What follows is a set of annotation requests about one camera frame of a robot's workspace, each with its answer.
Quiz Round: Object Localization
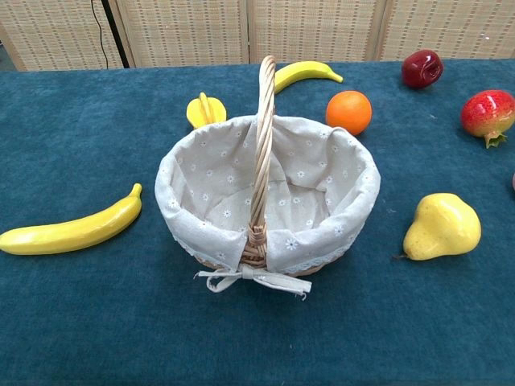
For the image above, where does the orange plastic orange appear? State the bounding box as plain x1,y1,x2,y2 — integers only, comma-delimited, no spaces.
325,90,373,137

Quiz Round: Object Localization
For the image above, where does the wicker basket with cloth liner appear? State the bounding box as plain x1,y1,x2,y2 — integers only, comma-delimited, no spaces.
154,55,382,302

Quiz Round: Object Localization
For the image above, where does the red plastic pomegranate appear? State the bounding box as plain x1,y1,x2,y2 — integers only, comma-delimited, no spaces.
460,89,515,150

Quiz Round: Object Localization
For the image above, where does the yellow plastic starfruit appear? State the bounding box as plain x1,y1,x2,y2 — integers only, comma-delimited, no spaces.
186,92,228,129

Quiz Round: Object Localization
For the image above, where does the yellow plastic banana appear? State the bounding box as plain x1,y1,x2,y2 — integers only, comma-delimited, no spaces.
273,60,344,96
0,183,143,256

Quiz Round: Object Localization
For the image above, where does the bamboo folding screen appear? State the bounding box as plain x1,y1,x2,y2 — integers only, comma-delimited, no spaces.
0,0,515,72

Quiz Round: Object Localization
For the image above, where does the yellow plastic pear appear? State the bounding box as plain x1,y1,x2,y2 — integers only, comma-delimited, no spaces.
393,192,482,261

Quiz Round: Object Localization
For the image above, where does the dark red plastic apple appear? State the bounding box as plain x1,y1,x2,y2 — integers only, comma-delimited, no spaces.
401,49,444,89

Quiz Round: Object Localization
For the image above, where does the black stand pole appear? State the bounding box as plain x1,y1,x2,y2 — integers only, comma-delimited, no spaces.
100,0,130,68

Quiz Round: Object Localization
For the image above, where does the teal blue tablecloth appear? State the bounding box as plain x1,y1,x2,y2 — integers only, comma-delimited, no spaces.
0,59,515,386

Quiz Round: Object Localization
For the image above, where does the thin black hanging cable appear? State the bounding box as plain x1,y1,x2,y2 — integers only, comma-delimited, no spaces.
90,0,110,65

